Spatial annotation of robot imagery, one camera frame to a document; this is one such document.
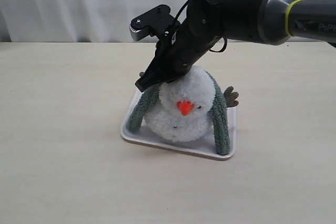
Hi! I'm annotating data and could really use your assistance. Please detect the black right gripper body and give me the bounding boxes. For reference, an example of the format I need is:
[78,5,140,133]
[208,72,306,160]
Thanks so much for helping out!
[143,28,208,83]

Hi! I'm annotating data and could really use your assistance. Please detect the dark green fuzzy fabric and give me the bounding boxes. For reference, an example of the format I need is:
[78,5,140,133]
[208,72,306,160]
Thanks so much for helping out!
[125,67,230,155]

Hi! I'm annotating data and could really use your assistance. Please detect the white plastic tray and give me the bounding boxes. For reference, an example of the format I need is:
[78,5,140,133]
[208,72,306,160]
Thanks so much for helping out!
[120,90,238,161]

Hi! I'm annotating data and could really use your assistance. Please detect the white plush snowman toy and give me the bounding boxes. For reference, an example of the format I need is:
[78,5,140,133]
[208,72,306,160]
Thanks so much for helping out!
[143,66,239,143]

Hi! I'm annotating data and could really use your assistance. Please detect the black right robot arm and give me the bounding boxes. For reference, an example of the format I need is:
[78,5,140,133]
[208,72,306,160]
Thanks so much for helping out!
[130,0,335,91]

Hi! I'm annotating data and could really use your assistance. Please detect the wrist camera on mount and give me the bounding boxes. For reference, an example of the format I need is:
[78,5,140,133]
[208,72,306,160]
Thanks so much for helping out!
[129,4,181,41]

